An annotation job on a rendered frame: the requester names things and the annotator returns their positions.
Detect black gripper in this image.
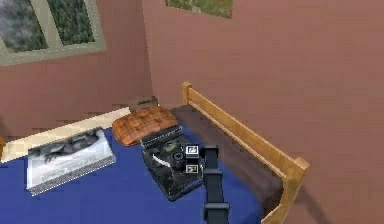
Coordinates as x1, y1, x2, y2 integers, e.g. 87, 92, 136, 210
151, 150, 187, 172

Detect black old fashioned typewriter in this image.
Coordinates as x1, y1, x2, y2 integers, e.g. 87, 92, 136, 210
139, 125, 205, 203

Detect wooden bed with blue cover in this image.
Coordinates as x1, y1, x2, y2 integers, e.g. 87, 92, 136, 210
0, 81, 312, 224

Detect orange checked pillow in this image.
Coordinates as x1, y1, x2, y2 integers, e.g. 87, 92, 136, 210
111, 105, 180, 147

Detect grey framed window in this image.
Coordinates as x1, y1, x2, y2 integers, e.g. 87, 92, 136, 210
0, 0, 108, 67

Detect green framed wall picture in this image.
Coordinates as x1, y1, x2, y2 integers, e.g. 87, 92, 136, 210
164, 0, 234, 20

